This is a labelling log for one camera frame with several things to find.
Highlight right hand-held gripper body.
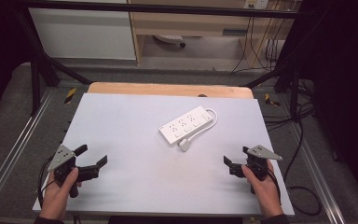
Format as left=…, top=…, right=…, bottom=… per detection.
left=245, top=145, right=283, bottom=181

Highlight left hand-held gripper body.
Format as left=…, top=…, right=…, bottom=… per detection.
left=48, top=144, right=88, bottom=199

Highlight white plug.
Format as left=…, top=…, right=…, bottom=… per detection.
left=178, top=138, right=194, bottom=153

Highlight white power strip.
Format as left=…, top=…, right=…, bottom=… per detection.
left=158, top=105, right=214, bottom=146

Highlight person's right hand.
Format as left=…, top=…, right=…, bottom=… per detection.
left=241, top=161, right=283, bottom=218

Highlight person's left hand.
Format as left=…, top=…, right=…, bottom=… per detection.
left=40, top=167, right=82, bottom=221

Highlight yellow black tape strip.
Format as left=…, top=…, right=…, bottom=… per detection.
left=264, top=92, right=281, bottom=107
left=63, top=87, right=78, bottom=105

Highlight wooden table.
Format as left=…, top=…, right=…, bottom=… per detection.
left=87, top=81, right=255, bottom=100

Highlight black curtain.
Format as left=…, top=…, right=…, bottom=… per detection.
left=287, top=0, right=358, bottom=204
left=0, top=0, right=34, bottom=125

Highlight white cabinet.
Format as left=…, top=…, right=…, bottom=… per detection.
left=27, top=7, right=137, bottom=61

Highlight white chair base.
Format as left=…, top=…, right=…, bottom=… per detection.
left=153, top=34, right=186, bottom=49

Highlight light wooden desk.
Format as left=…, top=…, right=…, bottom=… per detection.
left=127, top=0, right=296, bottom=68

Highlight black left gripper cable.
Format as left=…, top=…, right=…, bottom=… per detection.
left=36, top=155, right=56, bottom=207

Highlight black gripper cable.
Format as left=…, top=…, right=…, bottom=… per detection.
left=36, top=155, right=56, bottom=207
left=266, top=169, right=282, bottom=203

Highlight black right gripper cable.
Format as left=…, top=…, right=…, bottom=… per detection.
left=266, top=169, right=282, bottom=203

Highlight black floor cable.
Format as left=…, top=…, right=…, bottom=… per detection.
left=262, top=101, right=323, bottom=217

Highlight white power strip cable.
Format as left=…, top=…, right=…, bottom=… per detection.
left=185, top=107, right=219, bottom=144

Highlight aluminium rail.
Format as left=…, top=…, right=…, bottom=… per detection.
left=0, top=88, right=54, bottom=216
left=291, top=122, right=347, bottom=224

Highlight black hanging cables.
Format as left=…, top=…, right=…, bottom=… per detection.
left=231, top=16, right=282, bottom=75

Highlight white wall outlet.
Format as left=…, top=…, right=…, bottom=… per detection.
left=243, top=0, right=269, bottom=10

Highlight black metal frame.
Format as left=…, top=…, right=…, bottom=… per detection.
left=13, top=0, right=306, bottom=122

